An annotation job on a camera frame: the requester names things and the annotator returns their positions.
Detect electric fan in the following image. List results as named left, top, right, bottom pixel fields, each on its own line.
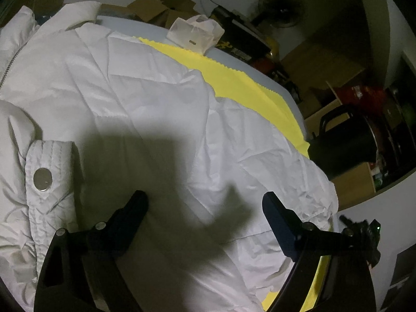
left=250, top=0, right=305, bottom=29

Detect black kettle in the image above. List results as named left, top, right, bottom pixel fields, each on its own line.
left=307, top=105, right=381, bottom=180

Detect white plastic bag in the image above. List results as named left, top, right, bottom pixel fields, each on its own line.
left=166, top=15, right=225, bottom=54

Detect yellow cloth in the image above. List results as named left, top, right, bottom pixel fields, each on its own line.
left=139, top=36, right=332, bottom=312

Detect red bag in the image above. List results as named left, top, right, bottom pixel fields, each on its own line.
left=338, top=84, right=388, bottom=113

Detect black and yellow box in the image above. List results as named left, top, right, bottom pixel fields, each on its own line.
left=210, top=6, right=281, bottom=66

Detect wooden shelf unit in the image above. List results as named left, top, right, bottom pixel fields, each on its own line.
left=281, top=39, right=391, bottom=207

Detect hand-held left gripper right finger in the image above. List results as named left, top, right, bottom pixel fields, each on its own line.
left=262, top=191, right=378, bottom=312

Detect cardboard boxes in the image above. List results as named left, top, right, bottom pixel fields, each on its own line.
left=101, top=0, right=197, bottom=30

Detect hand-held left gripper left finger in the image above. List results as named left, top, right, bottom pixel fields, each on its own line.
left=33, top=190, right=149, bottom=312

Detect white puffer jacket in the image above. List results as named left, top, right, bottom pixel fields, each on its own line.
left=0, top=1, right=339, bottom=312

